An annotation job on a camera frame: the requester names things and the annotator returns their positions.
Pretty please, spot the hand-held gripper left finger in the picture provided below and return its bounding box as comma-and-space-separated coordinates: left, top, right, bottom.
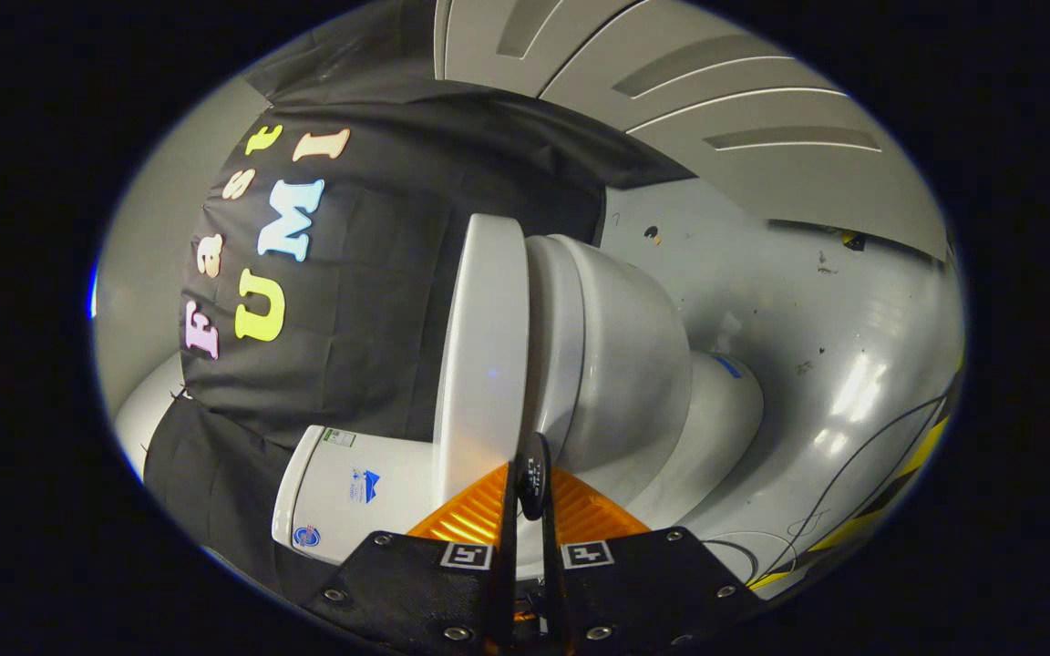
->
302, 460, 520, 655

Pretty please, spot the black backdrop cloth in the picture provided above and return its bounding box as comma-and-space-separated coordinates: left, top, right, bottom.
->
142, 0, 692, 586

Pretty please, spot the white grey drawer cabinet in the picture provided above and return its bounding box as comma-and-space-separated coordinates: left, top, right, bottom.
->
434, 0, 951, 261

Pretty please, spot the white toilet with tank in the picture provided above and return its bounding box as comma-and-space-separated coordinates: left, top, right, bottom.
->
272, 233, 765, 580

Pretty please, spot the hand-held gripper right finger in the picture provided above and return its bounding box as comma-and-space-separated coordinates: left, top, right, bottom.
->
539, 465, 768, 653

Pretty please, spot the thin black floor cable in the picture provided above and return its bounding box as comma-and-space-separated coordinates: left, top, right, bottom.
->
705, 392, 954, 586

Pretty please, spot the yellow black floor tape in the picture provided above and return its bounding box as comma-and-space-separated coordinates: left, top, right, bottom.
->
747, 415, 957, 591

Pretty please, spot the white toilet lid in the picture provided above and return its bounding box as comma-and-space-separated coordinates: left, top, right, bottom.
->
432, 213, 553, 522

